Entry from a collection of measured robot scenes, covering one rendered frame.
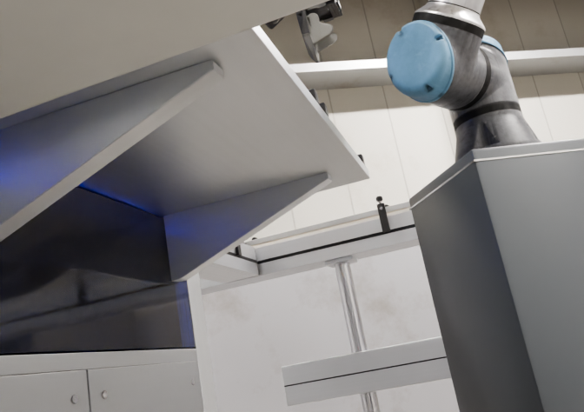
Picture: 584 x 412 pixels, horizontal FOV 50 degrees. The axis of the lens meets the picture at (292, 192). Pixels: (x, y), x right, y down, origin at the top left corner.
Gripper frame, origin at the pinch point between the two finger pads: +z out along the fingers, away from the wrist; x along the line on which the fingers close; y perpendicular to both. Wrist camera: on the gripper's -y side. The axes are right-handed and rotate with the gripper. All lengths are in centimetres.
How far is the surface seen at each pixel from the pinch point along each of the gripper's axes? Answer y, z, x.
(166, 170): -22.5, 23.5, -23.0
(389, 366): -12, 61, 84
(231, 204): -21.0, 24.9, -0.6
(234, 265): -46, 25, 60
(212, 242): -26.0, 31.1, -0.6
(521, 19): 99, -168, 359
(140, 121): -11, 28, -51
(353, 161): 3.9, 23.6, -2.7
